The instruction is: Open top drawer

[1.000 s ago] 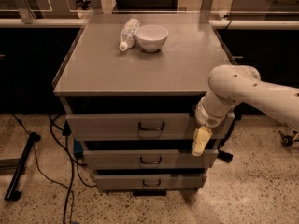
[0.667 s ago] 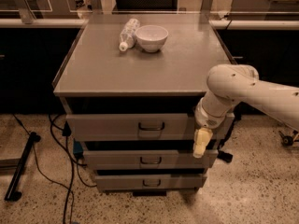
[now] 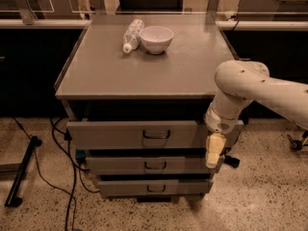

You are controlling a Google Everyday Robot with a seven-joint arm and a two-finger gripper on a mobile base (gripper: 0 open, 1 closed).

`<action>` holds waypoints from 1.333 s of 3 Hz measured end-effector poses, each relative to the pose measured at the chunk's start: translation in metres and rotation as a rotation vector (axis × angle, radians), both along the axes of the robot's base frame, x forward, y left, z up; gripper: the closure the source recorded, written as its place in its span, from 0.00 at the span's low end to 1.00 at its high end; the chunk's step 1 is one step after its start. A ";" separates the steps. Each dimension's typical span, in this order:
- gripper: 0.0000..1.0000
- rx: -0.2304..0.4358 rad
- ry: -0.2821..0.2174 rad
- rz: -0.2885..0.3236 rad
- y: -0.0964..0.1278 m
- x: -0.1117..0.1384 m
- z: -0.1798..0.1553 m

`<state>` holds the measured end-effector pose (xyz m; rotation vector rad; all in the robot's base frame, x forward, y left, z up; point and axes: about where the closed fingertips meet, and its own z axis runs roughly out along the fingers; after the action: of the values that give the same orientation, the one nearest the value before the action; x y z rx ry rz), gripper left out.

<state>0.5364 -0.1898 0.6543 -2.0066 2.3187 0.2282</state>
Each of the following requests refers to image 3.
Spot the grey drawer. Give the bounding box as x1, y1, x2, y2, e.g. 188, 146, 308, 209
86, 157, 222, 175
98, 179, 213, 197
65, 119, 244, 150

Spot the white ceramic bowl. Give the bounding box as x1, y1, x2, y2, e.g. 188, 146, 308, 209
140, 26, 174, 55

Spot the grey middle drawer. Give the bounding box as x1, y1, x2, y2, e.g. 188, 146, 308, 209
86, 157, 222, 175

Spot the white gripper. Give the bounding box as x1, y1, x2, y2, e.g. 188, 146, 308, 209
203, 103, 240, 168

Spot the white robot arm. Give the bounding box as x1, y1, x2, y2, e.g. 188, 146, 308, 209
204, 60, 308, 168

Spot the grey drawer cabinet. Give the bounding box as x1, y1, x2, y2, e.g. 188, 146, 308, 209
53, 13, 257, 204

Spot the grey top drawer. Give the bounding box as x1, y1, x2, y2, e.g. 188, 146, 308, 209
65, 119, 244, 150

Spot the grey bottom drawer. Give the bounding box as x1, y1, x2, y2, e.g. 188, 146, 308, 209
98, 179, 213, 197

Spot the black floor cable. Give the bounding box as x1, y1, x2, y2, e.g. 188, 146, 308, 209
12, 116, 100, 231

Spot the black caster wheel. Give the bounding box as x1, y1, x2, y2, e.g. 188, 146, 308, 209
224, 155, 240, 168

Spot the clear plastic water bottle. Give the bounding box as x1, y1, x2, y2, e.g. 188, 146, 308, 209
122, 19, 144, 54

